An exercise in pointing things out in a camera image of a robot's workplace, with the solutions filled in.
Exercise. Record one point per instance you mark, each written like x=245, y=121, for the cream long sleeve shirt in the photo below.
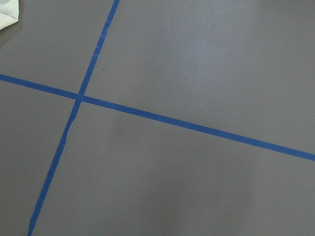
x=9, y=13

